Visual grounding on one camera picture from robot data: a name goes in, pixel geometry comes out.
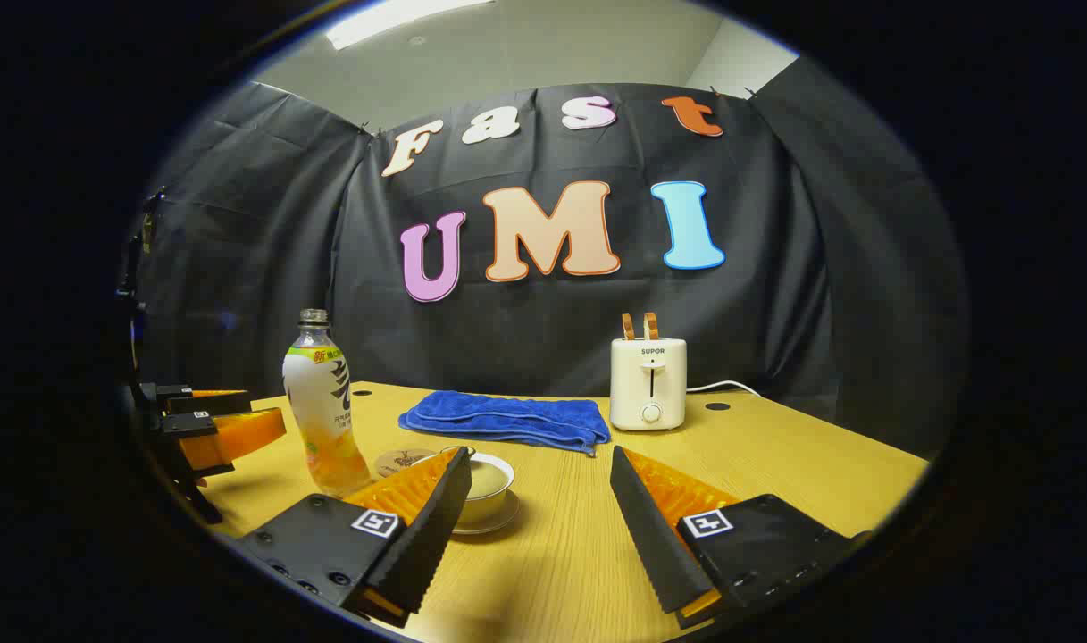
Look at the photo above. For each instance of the toast slice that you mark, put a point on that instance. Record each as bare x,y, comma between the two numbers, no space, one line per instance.
651,326
628,328

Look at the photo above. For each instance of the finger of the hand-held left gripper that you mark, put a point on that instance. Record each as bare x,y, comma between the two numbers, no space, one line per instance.
204,402
239,435

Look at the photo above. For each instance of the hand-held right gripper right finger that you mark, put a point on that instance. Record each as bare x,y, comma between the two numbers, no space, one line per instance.
650,536

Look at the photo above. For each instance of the plastic water bottle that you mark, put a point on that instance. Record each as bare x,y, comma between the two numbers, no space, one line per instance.
320,402

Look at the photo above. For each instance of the white teacup lid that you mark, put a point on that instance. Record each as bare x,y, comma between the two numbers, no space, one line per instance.
491,473

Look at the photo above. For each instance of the blue towel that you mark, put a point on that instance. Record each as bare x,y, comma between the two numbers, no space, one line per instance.
507,415

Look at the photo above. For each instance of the white saucer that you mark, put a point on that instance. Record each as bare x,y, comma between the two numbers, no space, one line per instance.
503,522

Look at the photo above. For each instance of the cream toaster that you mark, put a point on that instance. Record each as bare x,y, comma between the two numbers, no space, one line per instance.
648,384

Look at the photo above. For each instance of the round brown coaster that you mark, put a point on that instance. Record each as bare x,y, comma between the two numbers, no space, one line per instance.
396,462

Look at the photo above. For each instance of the black backdrop cloth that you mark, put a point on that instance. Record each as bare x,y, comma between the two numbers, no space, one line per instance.
543,330

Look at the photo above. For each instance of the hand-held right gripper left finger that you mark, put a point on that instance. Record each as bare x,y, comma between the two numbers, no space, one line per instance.
440,522

